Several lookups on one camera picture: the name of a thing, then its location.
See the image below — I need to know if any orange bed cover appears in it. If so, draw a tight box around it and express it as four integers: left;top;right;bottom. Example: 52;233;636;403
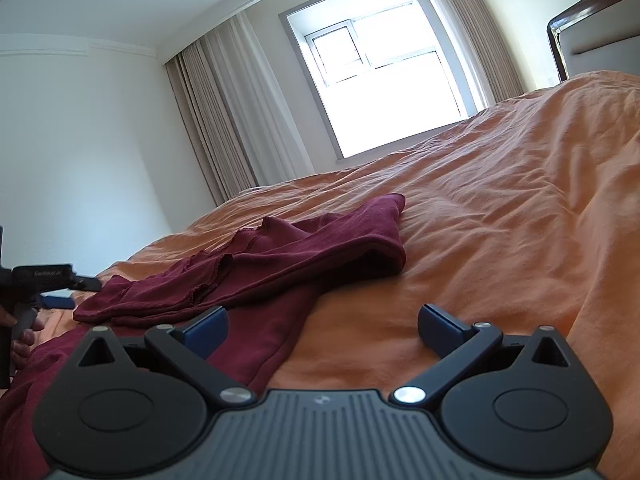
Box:
35;71;640;480

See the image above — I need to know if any beige curtain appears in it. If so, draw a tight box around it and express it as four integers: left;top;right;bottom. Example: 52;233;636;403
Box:
407;0;532;111
164;9;332;207

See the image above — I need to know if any maroon garment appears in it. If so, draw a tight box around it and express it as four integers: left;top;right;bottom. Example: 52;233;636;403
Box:
0;192;407;461

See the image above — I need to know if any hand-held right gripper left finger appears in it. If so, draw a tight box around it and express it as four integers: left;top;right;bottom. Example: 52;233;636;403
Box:
74;305;257;410

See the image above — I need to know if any padded headboard with wooden frame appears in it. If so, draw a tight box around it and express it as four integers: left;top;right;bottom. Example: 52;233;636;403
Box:
546;0;640;83

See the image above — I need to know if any window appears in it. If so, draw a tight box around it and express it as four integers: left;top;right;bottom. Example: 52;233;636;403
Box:
284;0;497;162

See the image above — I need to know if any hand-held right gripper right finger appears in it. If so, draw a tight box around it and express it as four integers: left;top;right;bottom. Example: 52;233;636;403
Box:
391;303;574;409

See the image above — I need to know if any person's left hand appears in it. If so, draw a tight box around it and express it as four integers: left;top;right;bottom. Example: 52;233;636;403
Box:
0;310;47;380

